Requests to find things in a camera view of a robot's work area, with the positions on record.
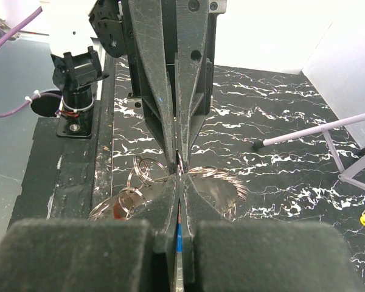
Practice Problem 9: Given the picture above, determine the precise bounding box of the chain of metal keyrings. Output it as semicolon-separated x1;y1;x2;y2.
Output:
88;153;249;221

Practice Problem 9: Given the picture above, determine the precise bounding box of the blue key tag with key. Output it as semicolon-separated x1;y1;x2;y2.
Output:
176;222;183;253

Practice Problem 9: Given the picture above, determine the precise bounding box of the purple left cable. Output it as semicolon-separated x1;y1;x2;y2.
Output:
0;0;63;119

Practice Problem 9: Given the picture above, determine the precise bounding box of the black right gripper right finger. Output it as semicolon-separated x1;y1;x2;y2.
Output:
179;175;363;291

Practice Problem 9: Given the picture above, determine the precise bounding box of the lilac music stand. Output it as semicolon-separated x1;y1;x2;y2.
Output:
251;109;365;195

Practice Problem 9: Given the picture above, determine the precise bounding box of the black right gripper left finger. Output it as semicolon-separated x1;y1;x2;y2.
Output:
0;176;178;291

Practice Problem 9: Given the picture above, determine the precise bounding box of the red key tag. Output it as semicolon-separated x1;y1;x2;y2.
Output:
113;202;130;221

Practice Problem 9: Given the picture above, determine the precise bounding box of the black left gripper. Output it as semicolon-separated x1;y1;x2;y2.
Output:
122;1;227;170

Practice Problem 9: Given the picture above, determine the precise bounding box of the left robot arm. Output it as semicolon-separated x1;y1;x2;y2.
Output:
48;1;227;173

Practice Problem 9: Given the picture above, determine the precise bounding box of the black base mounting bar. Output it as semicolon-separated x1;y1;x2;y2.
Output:
9;57;116;224

